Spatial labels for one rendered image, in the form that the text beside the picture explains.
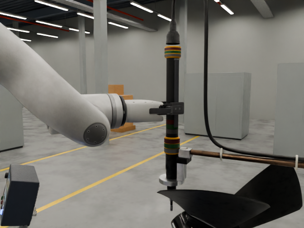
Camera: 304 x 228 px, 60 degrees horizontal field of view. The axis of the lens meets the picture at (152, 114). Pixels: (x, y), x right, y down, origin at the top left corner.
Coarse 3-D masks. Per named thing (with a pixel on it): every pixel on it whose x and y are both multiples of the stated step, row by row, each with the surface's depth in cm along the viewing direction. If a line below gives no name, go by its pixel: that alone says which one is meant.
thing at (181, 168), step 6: (180, 150) 69; (186, 150) 69; (180, 156) 70; (186, 156) 69; (180, 162) 69; (186, 162) 69; (180, 168) 70; (180, 174) 70; (162, 180) 71; (168, 180) 71; (174, 180) 71; (180, 180) 70
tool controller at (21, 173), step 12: (12, 168) 121; (24, 168) 125; (12, 180) 106; (24, 180) 109; (36, 180) 112; (12, 192) 106; (24, 192) 108; (36, 192) 111; (12, 204) 107; (24, 204) 109; (12, 216) 107; (24, 216) 109
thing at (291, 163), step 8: (192, 152) 69; (200, 152) 68; (208, 152) 67; (216, 152) 67; (240, 160) 64; (248, 160) 63; (256, 160) 62; (264, 160) 61; (272, 160) 61; (280, 160) 60
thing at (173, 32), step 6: (174, 24) 68; (174, 30) 68; (168, 36) 68; (174, 36) 67; (168, 42) 68; (174, 42) 67; (168, 156) 71; (174, 156) 71; (168, 162) 71; (174, 162) 71; (168, 168) 71; (174, 168) 71; (168, 174) 72; (174, 174) 72; (168, 186) 73; (174, 186) 72
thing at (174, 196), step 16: (160, 192) 56; (176, 192) 55; (192, 192) 54; (208, 192) 53; (192, 208) 65; (208, 208) 61; (224, 208) 58; (240, 208) 56; (256, 208) 54; (224, 224) 65
